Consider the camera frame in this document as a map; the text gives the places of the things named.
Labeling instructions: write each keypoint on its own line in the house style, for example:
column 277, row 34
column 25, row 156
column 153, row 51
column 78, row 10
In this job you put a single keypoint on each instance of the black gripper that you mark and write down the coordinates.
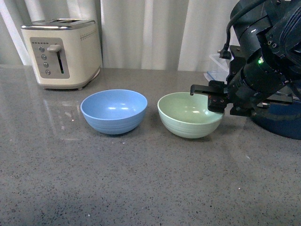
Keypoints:
column 254, row 85

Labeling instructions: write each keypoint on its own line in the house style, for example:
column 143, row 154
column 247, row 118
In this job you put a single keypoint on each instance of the green plastic bowl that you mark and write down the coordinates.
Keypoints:
column 187, row 115

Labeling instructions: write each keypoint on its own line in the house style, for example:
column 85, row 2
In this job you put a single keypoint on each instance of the blue plastic bowl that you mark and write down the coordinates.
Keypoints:
column 114, row 111

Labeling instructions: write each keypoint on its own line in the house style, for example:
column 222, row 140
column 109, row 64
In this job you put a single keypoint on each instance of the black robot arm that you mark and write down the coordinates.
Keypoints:
column 270, row 28

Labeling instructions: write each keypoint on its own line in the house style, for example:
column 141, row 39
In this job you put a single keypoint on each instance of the clear blue-rimmed container lid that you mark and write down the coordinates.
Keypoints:
column 216, row 75

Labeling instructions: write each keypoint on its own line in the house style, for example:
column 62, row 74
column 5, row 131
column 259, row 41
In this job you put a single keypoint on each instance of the clear plastic food container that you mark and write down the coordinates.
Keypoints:
column 219, row 64

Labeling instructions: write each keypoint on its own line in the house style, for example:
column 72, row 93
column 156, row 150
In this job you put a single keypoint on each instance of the dark blue cooking pot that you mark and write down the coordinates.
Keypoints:
column 285, row 128

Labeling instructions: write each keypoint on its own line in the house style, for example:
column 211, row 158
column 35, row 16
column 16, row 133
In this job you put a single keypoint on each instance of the white curtain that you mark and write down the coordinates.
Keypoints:
column 135, row 34

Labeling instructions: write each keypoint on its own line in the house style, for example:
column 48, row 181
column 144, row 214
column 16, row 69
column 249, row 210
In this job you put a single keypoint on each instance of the cream two-slot toaster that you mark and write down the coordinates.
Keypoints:
column 65, row 52

